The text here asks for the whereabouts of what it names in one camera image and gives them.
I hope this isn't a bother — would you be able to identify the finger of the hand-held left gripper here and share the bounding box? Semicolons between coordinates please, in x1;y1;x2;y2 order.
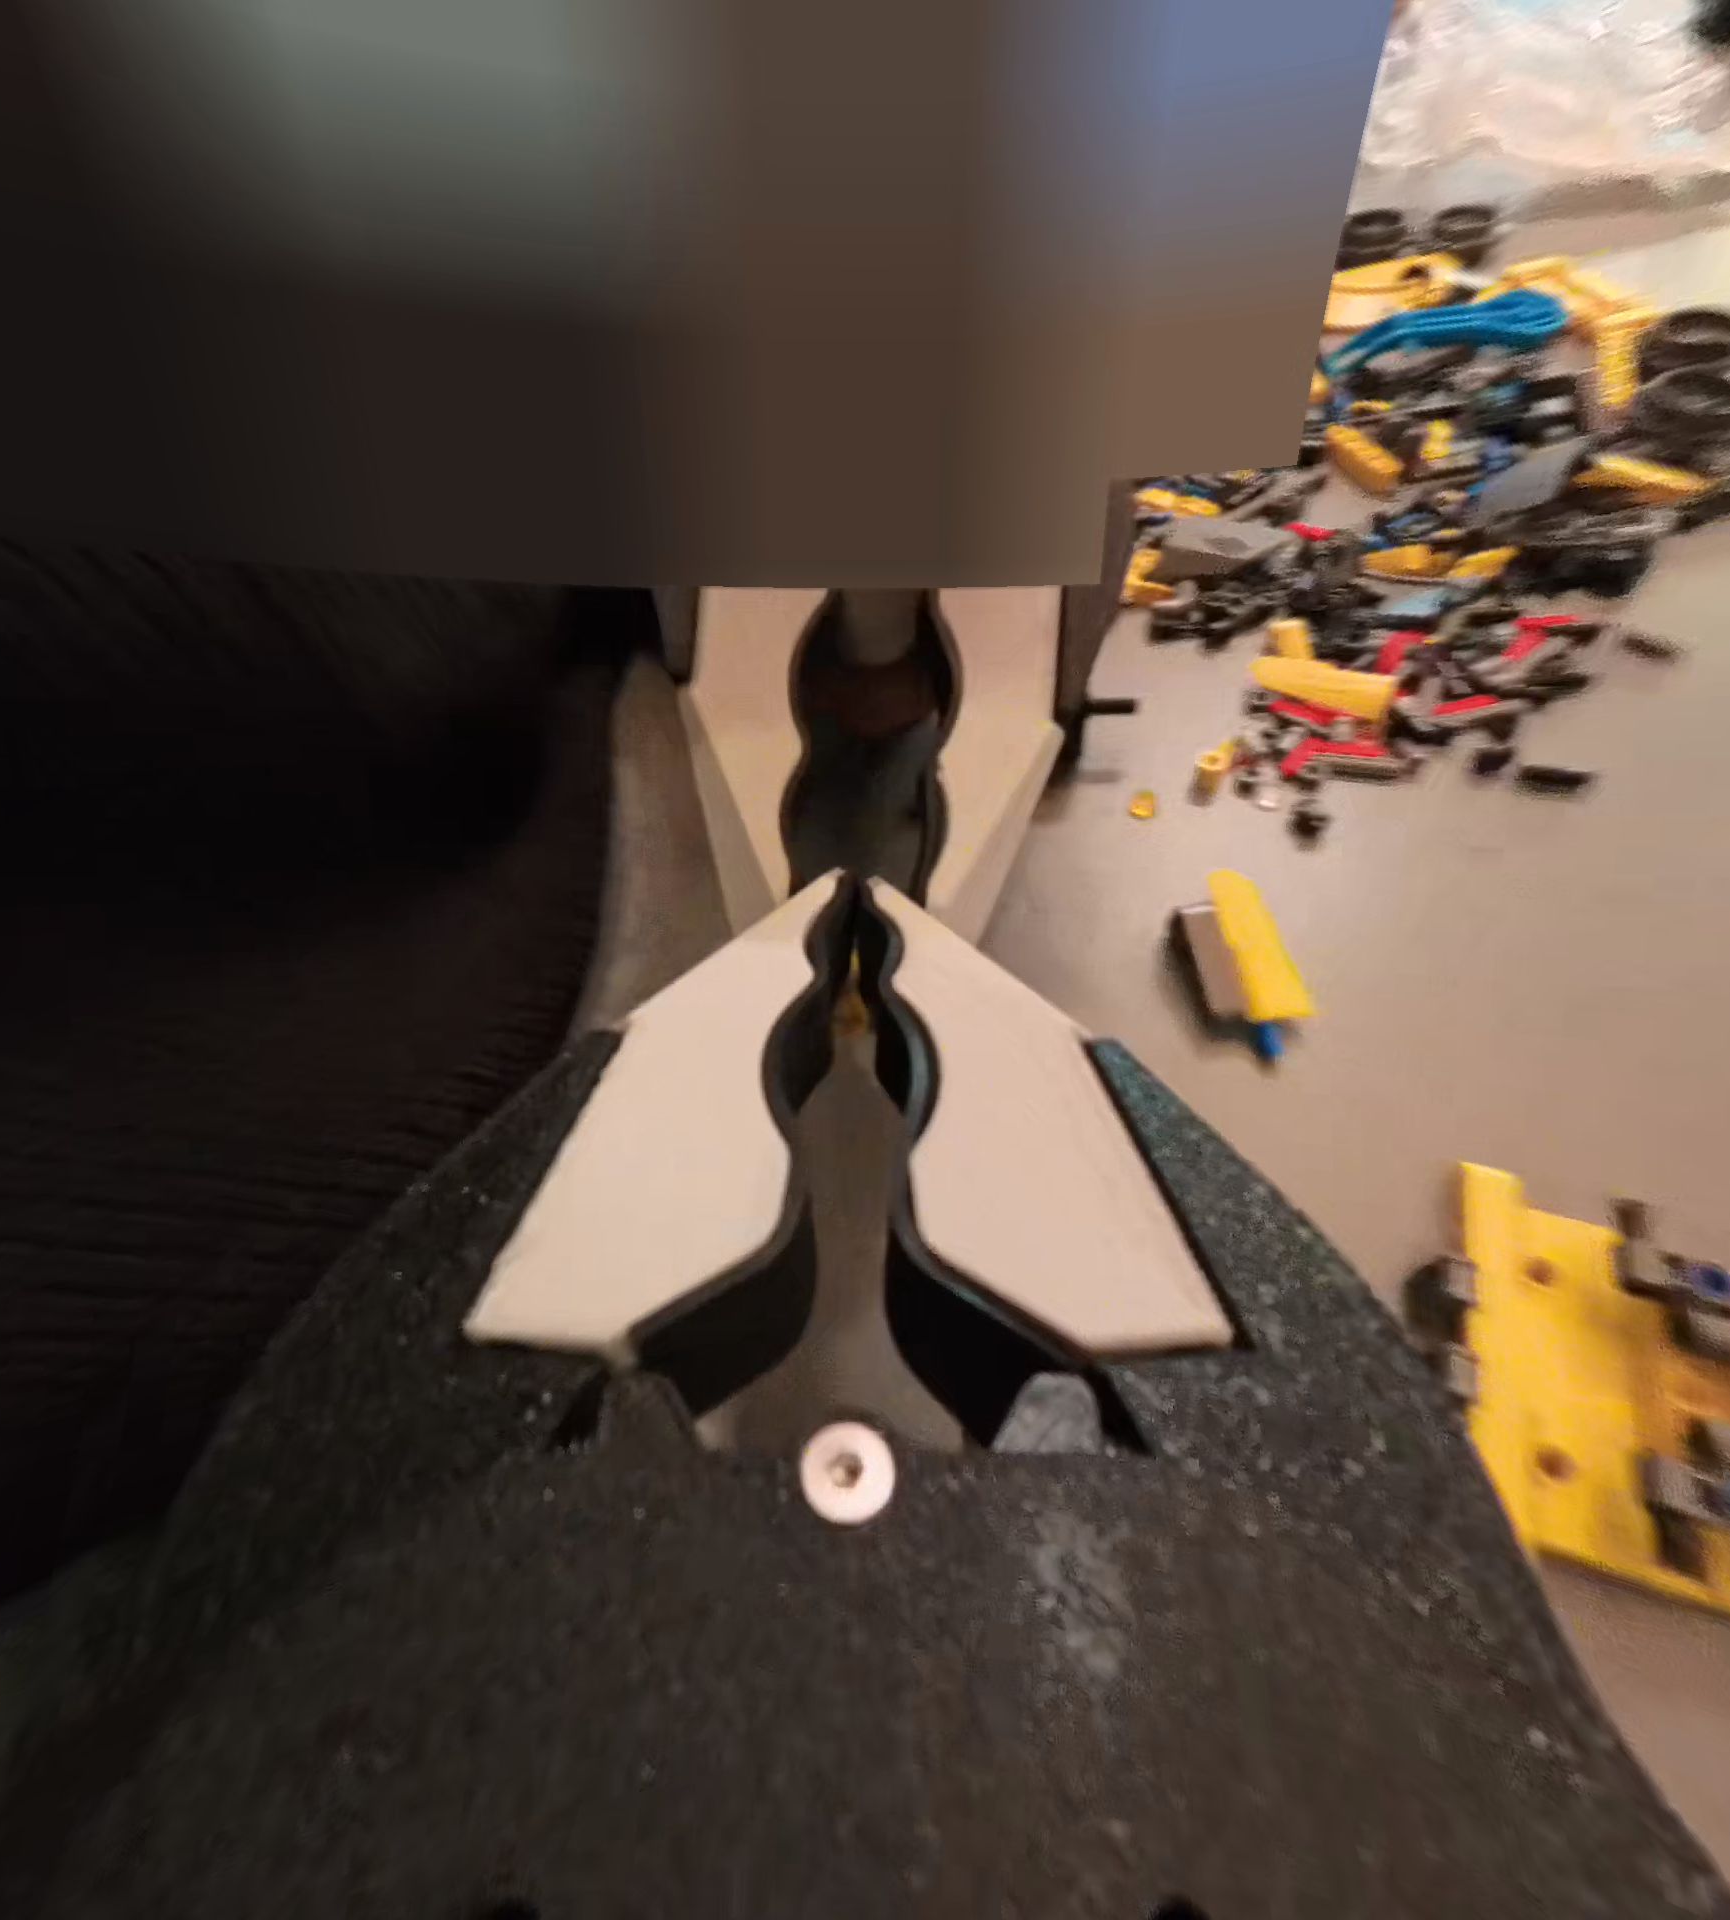
682;588;827;908
920;588;1068;943

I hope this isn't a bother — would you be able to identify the yellow curved panel grey block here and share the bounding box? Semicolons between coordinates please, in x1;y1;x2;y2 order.
1169;867;1319;1035

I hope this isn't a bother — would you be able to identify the pile of toy building pieces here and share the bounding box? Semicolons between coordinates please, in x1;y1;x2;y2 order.
1122;203;1730;841

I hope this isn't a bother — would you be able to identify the clear plastic bag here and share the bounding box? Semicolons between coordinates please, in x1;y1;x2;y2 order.
1351;0;1730;212

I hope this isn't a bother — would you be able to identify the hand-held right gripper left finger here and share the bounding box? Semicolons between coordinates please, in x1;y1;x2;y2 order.
460;867;858;1412

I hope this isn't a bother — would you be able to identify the person's dark knit sweater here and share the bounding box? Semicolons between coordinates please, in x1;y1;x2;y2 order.
0;524;627;1650

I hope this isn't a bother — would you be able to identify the yellow toy plate assembly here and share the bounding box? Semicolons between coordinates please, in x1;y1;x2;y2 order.
1406;1158;1730;1624

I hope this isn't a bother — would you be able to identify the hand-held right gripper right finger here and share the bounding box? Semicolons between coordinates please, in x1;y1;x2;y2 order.
858;876;1242;1452

